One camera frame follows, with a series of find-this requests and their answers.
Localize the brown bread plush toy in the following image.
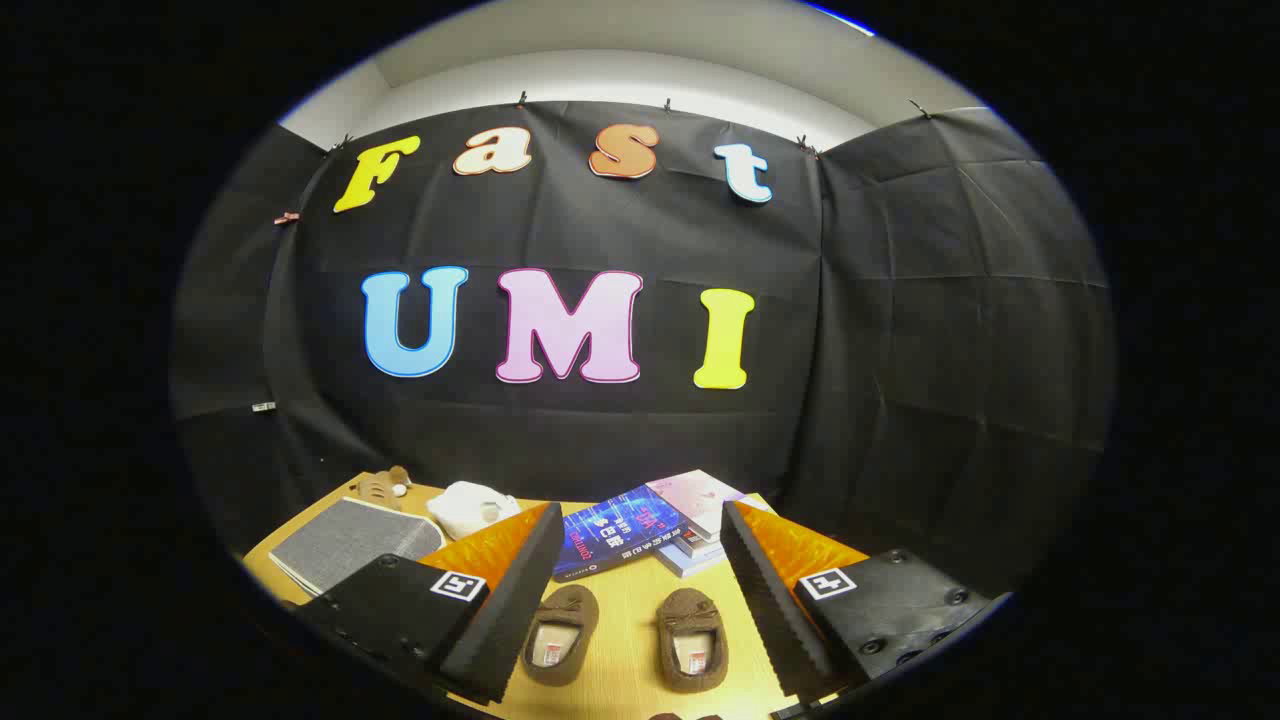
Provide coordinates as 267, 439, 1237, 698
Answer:
348, 464, 413, 512

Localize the black backdrop cloth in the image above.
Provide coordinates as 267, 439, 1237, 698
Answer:
170, 98, 1116, 601

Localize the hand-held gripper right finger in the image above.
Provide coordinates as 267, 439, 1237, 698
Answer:
720, 498, 1013, 706

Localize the white plush toy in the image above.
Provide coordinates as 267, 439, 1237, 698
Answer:
427, 481, 522, 542

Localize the brown fuzzy shoe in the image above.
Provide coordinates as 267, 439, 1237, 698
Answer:
521, 584, 601, 688
656, 587, 730, 693

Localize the blue cover book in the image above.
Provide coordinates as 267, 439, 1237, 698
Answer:
551, 484, 693, 584

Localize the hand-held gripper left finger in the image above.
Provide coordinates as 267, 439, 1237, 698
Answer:
295, 500, 566, 706

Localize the cream fabric storage box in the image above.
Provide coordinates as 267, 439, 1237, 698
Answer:
268, 496, 447, 598

